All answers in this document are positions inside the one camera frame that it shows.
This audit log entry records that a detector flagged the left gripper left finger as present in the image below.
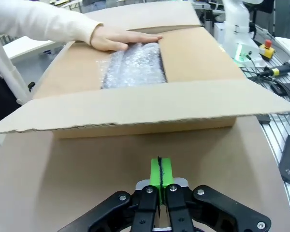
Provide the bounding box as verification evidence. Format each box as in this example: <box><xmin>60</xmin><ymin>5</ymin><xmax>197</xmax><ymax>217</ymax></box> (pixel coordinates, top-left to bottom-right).
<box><xmin>57</xmin><ymin>157</ymin><xmax>162</xmax><ymax>232</ymax></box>

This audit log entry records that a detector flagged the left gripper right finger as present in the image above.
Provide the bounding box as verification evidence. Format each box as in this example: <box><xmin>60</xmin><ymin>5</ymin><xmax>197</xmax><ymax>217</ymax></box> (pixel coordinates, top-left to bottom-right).
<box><xmin>159</xmin><ymin>157</ymin><xmax>273</xmax><ymax>232</ymax></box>

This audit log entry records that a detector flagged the brown cardboard box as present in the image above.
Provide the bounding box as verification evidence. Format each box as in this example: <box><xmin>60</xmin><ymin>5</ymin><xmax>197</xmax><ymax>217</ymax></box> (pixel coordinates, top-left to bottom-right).
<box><xmin>0</xmin><ymin>1</ymin><xmax>290</xmax><ymax>140</ymax></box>

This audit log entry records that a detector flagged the clear bubble wrap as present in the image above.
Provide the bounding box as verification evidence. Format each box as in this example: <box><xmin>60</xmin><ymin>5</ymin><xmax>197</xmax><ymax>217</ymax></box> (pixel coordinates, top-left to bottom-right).
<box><xmin>100</xmin><ymin>41</ymin><xmax>166</xmax><ymax>90</ymax></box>

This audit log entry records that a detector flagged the person's left forearm white sleeve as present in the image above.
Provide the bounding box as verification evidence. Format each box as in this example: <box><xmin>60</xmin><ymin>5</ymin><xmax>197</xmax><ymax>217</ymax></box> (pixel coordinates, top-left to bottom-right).
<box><xmin>0</xmin><ymin>0</ymin><xmax>104</xmax><ymax>46</ymax></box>

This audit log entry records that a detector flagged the person's left hand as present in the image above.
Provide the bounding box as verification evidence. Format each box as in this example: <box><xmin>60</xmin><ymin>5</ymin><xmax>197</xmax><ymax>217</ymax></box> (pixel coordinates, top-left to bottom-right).
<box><xmin>90</xmin><ymin>24</ymin><xmax>163</xmax><ymax>52</ymax></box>

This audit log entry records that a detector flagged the black flat pad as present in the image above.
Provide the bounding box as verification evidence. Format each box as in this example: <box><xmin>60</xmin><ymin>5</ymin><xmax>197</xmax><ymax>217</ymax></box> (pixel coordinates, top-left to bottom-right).
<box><xmin>270</xmin><ymin>83</ymin><xmax>290</xmax><ymax>95</ymax></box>

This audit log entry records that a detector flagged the black yellow plug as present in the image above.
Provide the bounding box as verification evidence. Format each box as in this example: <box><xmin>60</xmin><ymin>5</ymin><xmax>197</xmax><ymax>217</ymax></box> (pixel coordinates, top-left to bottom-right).
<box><xmin>263</xmin><ymin>64</ymin><xmax>290</xmax><ymax>78</ymax></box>

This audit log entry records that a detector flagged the white control box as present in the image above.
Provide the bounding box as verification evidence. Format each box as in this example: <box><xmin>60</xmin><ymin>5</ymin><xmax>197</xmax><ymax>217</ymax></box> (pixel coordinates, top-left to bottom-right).
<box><xmin>234</xmin><ymin>43</ymin><xmax>266</xmax><ymax>68</ymax></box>

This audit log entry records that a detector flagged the yellow emergency stop button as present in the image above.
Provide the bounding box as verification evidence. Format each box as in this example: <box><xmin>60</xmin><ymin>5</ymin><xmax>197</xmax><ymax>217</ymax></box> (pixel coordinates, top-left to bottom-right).
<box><xmin>259</xmin><ymin>40</ymin><xmax>276</xmax><ymax>59</ymax></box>

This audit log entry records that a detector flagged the white carton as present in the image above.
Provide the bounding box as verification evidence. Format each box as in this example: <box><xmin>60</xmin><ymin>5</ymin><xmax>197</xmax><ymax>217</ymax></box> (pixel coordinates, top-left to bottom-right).
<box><xmin>214</xmin><ymin>23</ymin><xmax>227</xmax><ymax>44</ymax></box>

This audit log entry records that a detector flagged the person in white cardigan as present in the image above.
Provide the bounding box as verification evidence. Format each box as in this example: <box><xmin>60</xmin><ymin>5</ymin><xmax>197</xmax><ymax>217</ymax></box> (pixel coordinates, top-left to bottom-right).
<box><xmin>0</xmin><ymin>23</ymin><xmax>29</xmax><ymax>124</ymax></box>

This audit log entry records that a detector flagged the white side table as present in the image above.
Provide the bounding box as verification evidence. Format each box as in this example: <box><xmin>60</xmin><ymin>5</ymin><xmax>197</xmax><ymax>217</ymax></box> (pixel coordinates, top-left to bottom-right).
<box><xmin>2</xmin><ymin>36</ymin><xmax>58</xmax><ymax>61</ymax></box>

